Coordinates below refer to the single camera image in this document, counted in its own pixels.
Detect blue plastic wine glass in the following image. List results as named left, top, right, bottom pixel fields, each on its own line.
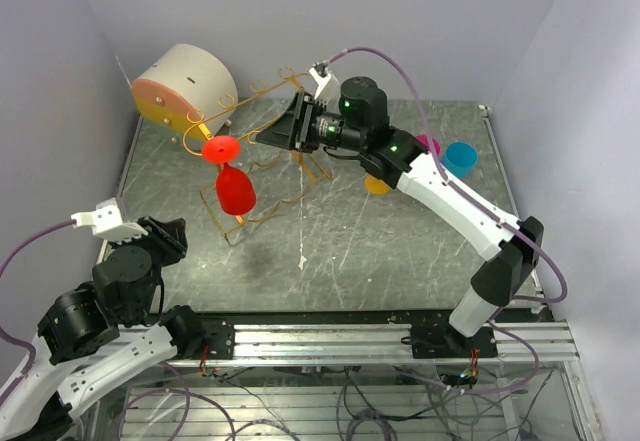
left=442, top=141, right=478, bottom=178

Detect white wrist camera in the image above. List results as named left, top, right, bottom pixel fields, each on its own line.
left=71, top=197, right=148, bottom=243
left=309, top=61, right=340, bottom=104

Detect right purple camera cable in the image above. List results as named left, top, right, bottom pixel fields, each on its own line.
left=327, top=46, right=570, bottom=322

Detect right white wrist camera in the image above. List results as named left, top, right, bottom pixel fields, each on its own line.
left=309, top=61, right=340, bottom=104

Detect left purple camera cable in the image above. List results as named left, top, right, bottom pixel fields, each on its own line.
left=0, top=219, right=76, bottom=397

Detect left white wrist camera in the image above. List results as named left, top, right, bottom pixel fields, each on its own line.
left=71, top=197, right=148, bottom=243

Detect red plastic wine glass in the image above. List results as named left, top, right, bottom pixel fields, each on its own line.
left=202, top=135, right=257, bottom=216

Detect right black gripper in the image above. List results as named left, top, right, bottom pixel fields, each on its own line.
left=257, top=91, right=366, bottom=154

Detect loose cables under frame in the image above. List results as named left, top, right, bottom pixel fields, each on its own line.
left=114, top=355, right=556, bottom=441

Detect gold wire wine glass rack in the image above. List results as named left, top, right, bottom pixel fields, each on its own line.
left=181, top=68, right=332, bottom=241

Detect magenta plastic wine glass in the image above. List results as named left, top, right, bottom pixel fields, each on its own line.
left=415, top=133, right=442, bottom=158

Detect purple camera cable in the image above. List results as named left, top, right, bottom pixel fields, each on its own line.
left=327, top=46, right=570, bottom=322
left=0, top=219, right=76, bottom=397

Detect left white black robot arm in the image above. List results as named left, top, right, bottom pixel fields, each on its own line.
left=1, top=208, right=206, bottom=440

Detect beige cylindrical toy box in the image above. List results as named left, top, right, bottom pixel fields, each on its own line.
left=132, top=43, right=238, bottom=143

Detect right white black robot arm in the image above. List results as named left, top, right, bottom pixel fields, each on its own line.
left=255, top=76, right=544, bottom=357

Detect yellow plastic wine glass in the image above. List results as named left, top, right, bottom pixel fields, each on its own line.
left=364, top=175, right=391, bottom=195

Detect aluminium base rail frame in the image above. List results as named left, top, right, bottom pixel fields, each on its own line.
left=67, top=310, right=604, bottom=440

